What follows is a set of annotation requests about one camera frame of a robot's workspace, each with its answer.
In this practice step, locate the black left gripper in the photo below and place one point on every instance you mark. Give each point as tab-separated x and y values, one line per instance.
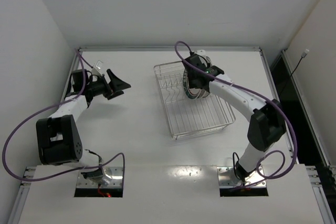
107	87

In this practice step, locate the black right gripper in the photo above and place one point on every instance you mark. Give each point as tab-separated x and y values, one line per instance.
196	83

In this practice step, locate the green rimmed plate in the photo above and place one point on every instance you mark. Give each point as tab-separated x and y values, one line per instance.
194	93
185	85

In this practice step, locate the white plate with grey rim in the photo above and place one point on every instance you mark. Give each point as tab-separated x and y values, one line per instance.
204	93

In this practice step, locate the metal wire dish rack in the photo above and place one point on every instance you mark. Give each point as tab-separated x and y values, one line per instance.
186	117

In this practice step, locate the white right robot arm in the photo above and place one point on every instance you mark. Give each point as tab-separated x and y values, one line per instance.
266	126

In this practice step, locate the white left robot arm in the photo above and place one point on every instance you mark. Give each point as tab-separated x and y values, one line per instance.
58	139

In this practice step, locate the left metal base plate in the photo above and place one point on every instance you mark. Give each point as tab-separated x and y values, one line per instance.
106	177

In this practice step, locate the metal base plate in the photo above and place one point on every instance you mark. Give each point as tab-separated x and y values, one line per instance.
228	180
106	177

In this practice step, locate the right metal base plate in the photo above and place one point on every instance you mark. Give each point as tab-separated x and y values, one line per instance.
228	180

